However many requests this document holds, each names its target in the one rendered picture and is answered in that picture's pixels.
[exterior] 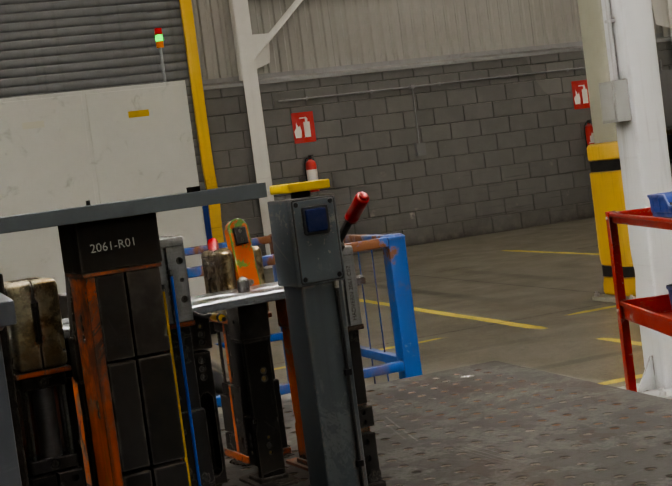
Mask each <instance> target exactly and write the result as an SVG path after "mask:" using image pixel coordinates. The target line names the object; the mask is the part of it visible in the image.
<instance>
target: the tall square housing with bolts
mask: <svg viewBox="0 0 672 486"><path fill-rule="evenodd" d="M159 240H160V247H161V254H162V261H161V264H162V266H159V270H160V277H161V284H162V292H163V299H164V306H165V313H166V321H167V335H169V342H170V350H169V351H164V352H168V353H171V357H172V364H173V371H174V378H175V385H176V393H177V400H178V407H179V414H180V422H181V429H182V436H183V443H184V450H185V458H182V459H181V460H183V461H185V462H186V465H187V472H188V479H189V486H216V484H215V476H214V469H213V462H212V454H211V447H210V440H209V433H208V425H207V418H206V411H205V408H202V407H201V402H200V395H199V388H198V381H197V373H196V366H195V359H194V352H193V344H192V337H191V330H190V326H192V325H196V323H195V320H193V319H194V318H193V311H192V304H191V296H190V289H189V282H188V275H187V267H186V260H185V253H184V245H183V237H182V236H180V235H177V236H159Z"/></svg>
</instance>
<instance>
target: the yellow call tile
mask: <svg viewBox="0 0 672 486"><path fill-rule="evenodd" d="M329 187H330V182H329V179H320V180H311V181H302V182H295V183H287V184H281V185H274V186H270V194H271V195H277V194H287V193H290V195H291V199H296V198H303V197H310V196H311V193H310V190H317V189H324V188H329Z"/></svg>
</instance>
